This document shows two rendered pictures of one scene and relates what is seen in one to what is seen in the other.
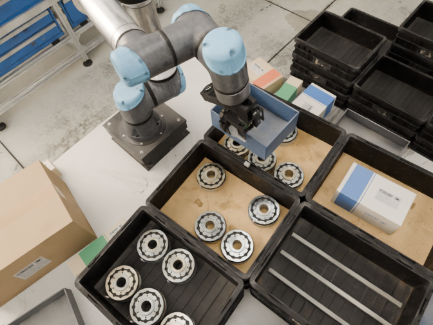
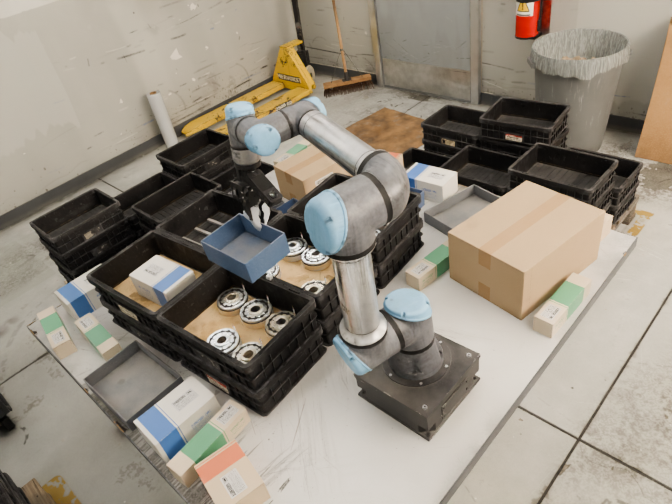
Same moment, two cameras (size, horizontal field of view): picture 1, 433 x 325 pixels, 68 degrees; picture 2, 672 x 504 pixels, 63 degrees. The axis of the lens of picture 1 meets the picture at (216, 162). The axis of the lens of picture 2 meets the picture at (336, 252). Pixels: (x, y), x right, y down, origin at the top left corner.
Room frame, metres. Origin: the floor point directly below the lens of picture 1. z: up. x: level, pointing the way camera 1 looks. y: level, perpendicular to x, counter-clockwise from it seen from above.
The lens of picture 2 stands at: (1.81, 0.08, 1.99)
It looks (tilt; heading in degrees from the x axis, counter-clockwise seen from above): 38 degrees down; 178
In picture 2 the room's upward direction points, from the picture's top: 12 degrees counter-clockwise
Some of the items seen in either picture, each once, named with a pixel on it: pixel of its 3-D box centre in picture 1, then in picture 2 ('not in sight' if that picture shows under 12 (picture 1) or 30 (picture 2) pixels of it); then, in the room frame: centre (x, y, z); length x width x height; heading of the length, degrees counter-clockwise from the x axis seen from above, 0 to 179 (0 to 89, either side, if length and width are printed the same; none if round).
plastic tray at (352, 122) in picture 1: (363, 144); (134, 382); (0.60, -0.59, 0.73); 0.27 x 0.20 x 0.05; 40
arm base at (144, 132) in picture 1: (140, 118); (414, 347); (0.83, 0.27, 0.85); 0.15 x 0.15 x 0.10
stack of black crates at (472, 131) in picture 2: not in sight; (461, 144); (-1.14, 1.07, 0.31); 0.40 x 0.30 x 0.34; 38
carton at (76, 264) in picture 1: (102, 247); (435, 263); (0.37, 0.46, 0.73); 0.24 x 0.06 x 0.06; 122
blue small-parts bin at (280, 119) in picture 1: (253, 118); (245, 246); (0.55, -0.13, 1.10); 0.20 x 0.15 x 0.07; 40
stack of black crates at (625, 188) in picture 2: not in sight; (590, 184); (-0.52, 1.57, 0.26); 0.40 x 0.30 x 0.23; 38
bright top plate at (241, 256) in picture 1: (237, 245); (293, 246); (0.26, -0.02, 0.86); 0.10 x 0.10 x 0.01
